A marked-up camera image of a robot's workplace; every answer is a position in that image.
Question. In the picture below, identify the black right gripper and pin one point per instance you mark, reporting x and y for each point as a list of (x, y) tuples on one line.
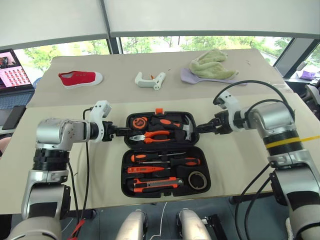
[(223, 125)]

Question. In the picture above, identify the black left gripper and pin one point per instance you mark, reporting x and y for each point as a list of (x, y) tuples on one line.
[(108, 130)]

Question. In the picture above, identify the orange voltage tester pen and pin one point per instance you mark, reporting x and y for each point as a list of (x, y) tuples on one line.
[(140, 170)]

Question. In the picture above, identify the black tool case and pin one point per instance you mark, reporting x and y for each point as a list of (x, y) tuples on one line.
[(180, 173)]

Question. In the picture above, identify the orange black utility knife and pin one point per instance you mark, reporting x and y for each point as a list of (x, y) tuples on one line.
[(160, 184)]

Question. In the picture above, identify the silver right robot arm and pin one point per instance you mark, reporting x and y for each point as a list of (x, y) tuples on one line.
[(275, 117)]

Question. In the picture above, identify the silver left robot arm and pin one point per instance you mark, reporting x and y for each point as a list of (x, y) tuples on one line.
[(50, 130)]

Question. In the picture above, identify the black orange tape measure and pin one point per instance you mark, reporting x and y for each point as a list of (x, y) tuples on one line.
[(140, 123)]

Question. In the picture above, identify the purple insole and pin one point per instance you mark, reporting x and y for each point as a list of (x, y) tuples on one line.
[(188, 77)]

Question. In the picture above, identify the green towel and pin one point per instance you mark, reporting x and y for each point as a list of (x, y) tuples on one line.
[(212, 67)]

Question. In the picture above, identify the black electrical tape roll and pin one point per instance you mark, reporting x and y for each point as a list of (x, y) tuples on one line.
[(197, 187)]

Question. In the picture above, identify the red canvas shoe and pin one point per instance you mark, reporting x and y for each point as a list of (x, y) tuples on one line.
[(82, 78)]

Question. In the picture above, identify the silver rounded robot leg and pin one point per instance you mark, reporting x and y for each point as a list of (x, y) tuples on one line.
[(132, 225), (192, 225)]

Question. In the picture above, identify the yellow tape strip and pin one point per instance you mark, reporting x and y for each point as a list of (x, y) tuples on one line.
[(312, 137)]

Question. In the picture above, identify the grey office chair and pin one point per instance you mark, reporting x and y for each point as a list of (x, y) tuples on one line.
[(312, 93)]

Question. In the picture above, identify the white roller blind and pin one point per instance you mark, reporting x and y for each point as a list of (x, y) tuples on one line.
[(50, 20), (200, 15)]

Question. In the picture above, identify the purple crumpled item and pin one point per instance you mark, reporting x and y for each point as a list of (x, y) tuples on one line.
[(309, 74)]

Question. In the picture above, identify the bystander bare limb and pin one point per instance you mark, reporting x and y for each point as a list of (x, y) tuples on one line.
[(4, 146)]

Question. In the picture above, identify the open laptop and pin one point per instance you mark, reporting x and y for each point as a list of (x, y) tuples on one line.
[(12, 75)]

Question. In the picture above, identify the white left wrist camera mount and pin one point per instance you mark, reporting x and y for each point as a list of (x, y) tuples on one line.
[(97, 112)]

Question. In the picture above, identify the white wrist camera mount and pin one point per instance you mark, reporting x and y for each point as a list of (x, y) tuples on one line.
[(233, 105), (97, 112)]

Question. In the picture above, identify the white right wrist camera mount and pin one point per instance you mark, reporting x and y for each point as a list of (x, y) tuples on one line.
[(233, 105)]

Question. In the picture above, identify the white plastic bracket part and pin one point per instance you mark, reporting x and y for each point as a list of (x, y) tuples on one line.
[(143, 81)]

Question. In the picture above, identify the dark window frame post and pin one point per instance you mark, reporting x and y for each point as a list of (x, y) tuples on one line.
[(290, 57), (115, 46)]

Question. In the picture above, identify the black metal floor bracket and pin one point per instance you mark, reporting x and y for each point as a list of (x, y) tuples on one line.
[(215, 225)]

